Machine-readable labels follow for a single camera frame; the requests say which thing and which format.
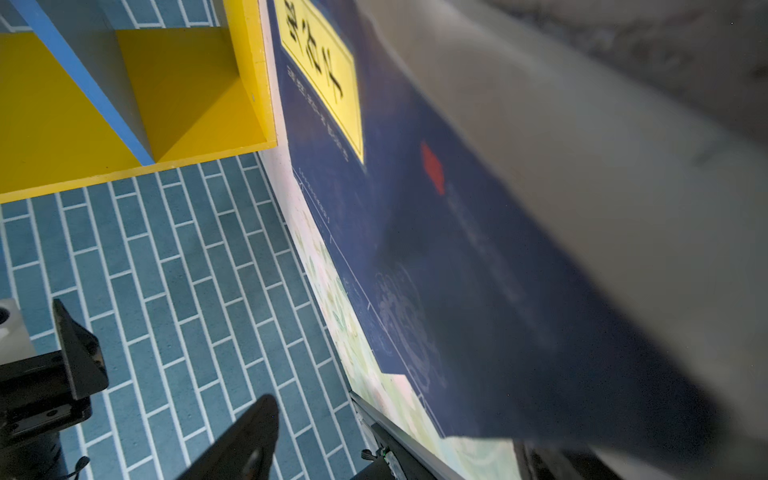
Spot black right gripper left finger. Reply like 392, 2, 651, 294
179, 394, 279, 480

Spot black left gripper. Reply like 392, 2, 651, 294
1, 299, 109, 479

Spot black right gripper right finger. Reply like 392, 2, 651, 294
513, 442, 620, 480

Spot navy book yellow label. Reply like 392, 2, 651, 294
269, 1, 720, 462

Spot yellow pink blue bookshelf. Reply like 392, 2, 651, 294
1, 1, 278, 202

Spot aluminium frame rail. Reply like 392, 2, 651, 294
349, 392, 463, 480

